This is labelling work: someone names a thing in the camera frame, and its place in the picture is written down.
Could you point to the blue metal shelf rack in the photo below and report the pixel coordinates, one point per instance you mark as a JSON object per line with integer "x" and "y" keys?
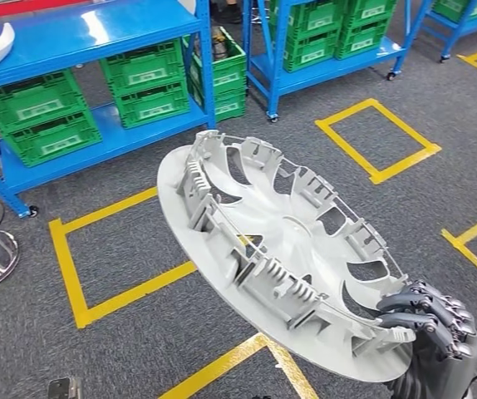
{"x": 97, "y": 27}
{"x": 346, "y": 69}
{"x": 471, "y": 25}

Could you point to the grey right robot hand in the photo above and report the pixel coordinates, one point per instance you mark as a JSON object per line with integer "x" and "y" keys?
{"x": 446, "y": 363}

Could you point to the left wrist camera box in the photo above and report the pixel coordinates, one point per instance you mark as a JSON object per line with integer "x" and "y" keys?
{"x": 64, "y": 388}

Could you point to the red barrier belt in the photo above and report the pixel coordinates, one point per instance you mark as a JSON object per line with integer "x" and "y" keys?
{"x": 14, "y": 8}

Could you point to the grey cylindrical part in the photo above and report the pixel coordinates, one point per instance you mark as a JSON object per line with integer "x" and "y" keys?
{"x": 220, "y": 47}

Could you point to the yellow floor tape rectangle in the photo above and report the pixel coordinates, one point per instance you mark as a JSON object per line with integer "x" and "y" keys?
{"x": 374, "y": 177}

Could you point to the grey plastic wheel cover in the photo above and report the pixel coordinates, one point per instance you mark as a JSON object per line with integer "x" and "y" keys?
{"x": 296, "y": 248}

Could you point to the person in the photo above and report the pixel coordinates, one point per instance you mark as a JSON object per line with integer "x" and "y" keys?
{"x": 226, "y": 14}

